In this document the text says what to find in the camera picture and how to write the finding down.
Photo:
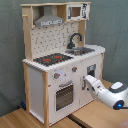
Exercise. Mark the white oven door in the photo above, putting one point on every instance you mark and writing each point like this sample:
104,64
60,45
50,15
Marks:
61,101

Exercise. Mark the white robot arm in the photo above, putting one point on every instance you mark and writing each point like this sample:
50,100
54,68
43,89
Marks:
115,97

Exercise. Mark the wooden toy kitchen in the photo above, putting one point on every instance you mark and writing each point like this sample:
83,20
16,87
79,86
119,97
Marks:
46,40

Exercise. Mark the right oven knob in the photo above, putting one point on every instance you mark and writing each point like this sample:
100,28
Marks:
74,69

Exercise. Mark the oven knob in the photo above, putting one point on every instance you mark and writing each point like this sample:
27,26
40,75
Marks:
74,69
56,75

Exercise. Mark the left oven knob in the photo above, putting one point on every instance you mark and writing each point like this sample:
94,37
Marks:
56,75

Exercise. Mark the black stovetop red burners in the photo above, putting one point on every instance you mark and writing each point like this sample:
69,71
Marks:
52,59

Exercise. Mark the metal sink basin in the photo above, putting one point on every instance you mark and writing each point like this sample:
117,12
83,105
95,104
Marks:
79,51

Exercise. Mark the grey ice dispenser panel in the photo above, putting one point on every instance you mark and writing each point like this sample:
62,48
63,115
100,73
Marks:
91,70

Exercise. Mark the grey range hood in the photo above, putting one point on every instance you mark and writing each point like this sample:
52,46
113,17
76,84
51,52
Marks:
48,18

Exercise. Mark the toy microwave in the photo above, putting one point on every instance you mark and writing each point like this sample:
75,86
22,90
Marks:
78,11

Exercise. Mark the grey backdrop curtain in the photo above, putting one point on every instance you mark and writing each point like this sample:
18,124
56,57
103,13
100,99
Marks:
107,27

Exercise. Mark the grey fridge door handle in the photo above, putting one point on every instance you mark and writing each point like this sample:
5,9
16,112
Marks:
83,83

